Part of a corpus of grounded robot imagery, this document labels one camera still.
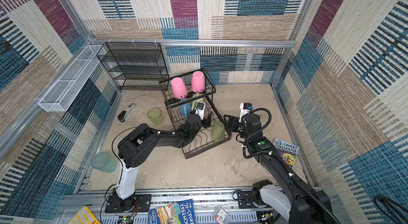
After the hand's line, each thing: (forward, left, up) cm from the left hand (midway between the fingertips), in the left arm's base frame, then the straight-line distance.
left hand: (207, 111), depth 94 cm
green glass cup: (-13, -6, -2) cm, 14 cm away
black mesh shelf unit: (+35, +49, +7) cm, 61 cm away
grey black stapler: (+3, +51, -7) cm, 52 cm away
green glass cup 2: (+5, +33, -9) cm, 35 cm away
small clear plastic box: (-49, -5, -8) cm, 50 cm away
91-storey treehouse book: (-48, +12, -8) cm, 50 cm away
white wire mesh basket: (-8, +65, +24) cm, 69 cm away
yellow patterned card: (-48, +55, -10) cm, 74 cm away
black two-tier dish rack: (-16, +3, -8) cm, 18 cm away
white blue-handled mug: (+1, +13, +1) cm, 13 cm away
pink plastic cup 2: (+2, +14, +17) cm, 23 cm away
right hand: (-10, -12, +7) cm, 17 cm away
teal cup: (-26, +53, -6) cm, 60 cm away
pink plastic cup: (+8, +5, +16) cm, 19 cm away
